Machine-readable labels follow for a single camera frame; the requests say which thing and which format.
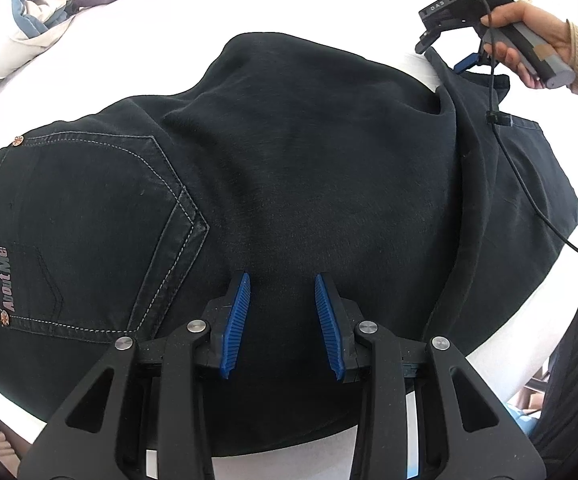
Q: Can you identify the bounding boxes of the person's right hand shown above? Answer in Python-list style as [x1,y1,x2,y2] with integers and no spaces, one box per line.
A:
[479,1,576,90]

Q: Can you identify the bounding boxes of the white bed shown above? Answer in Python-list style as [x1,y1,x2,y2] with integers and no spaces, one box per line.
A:
[0,0,578,461]

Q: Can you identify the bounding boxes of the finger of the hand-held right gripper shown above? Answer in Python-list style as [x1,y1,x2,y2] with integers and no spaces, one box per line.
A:
[415,19,466,55]
[452,51,492,74]

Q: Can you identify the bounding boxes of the grey and blue duvet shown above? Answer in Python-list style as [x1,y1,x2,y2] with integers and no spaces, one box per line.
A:
[0,0,94,46]

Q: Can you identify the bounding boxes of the black denim pants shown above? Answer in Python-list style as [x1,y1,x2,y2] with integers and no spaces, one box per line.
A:
[0,32,578,443]

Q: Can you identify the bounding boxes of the white pillow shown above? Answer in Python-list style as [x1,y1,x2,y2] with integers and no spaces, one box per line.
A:
[0,25,77,116]

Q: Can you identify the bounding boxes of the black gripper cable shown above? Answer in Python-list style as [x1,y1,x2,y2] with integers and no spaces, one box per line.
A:
[462,0,578,266]

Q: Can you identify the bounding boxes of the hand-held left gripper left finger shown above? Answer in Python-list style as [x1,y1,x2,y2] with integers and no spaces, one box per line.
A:
[21,270,252,480]

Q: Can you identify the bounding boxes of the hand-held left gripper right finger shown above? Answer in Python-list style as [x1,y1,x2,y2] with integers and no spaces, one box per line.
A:
[314,272,545,480]

